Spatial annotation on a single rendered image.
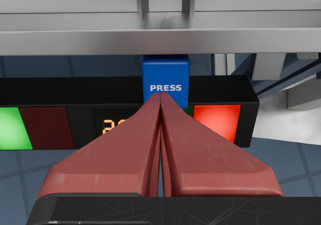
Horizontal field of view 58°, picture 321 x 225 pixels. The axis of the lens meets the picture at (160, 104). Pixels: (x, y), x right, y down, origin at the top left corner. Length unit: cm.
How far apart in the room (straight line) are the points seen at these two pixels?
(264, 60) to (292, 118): 73
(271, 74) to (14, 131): 18
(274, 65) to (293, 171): 74
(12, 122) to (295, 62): 21
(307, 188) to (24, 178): 81
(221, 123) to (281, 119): 72
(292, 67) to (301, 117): 68
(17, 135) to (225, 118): 14
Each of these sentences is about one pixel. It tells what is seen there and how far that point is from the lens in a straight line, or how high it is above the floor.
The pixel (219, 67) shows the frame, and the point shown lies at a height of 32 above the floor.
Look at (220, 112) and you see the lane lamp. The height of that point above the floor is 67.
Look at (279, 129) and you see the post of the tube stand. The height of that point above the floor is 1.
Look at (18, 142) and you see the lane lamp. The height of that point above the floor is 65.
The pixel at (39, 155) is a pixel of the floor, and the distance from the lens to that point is 92.
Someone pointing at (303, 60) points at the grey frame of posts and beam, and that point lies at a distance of 25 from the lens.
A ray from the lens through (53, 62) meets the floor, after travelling 94.
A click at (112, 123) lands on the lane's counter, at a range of 19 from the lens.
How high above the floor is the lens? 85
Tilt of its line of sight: 82 degrees down
